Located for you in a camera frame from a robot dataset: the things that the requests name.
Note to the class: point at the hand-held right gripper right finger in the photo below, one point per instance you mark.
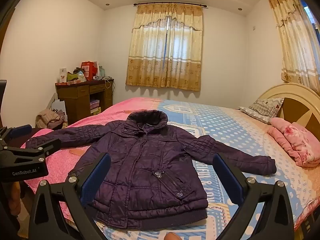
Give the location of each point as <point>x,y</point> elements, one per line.
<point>228,177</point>

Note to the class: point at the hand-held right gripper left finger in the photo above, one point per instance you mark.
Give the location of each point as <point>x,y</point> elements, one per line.
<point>96,177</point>

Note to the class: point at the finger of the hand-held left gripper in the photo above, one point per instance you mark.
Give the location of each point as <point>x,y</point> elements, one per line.
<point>42,146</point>
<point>21,130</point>

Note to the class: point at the purple quilted jacket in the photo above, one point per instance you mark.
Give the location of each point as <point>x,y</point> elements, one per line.
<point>150,167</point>

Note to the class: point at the pile of clothes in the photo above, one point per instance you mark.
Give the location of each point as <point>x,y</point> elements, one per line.
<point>50,120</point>

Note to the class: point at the person's right hand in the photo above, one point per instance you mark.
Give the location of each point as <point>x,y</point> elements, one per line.
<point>172,236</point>

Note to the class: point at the white paper bag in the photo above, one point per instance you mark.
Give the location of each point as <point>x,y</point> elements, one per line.
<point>59,107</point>

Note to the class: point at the brown wooden desk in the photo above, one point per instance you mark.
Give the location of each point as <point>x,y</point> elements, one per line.
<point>72,97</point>

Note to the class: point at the stack of boxes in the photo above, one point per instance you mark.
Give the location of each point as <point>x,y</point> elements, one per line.
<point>95,106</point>

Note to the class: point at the pink bed blanket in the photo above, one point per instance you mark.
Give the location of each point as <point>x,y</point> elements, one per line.
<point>112,110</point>

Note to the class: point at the white printed card box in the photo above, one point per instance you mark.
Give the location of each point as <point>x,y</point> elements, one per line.
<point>63,75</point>

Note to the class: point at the green cloth item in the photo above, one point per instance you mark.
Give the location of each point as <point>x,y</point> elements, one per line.
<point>72,77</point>

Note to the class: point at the grey patterned pillow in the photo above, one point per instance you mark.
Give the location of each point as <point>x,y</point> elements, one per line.
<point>262,110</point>

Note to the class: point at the pink folded blanket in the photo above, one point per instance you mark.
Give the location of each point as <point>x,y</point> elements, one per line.
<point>297,140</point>

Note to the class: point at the light blue bag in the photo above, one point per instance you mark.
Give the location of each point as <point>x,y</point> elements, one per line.
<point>81,76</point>

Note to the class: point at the red gift bag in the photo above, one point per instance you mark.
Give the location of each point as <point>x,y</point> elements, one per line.
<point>88,71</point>

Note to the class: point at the clear glass jar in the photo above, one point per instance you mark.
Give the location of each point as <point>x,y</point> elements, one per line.
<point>101,72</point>

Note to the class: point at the cream bed headboard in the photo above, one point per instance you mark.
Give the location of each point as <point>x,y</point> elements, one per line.
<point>297,110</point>

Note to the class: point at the wide beige window curtain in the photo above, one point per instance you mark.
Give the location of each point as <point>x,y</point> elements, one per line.
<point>165,55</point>

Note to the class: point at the narrow beige window curtain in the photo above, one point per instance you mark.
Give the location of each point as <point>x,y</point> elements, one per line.
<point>295,42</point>

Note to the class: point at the dark curtain rod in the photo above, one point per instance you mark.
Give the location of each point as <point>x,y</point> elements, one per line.
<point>175,4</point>

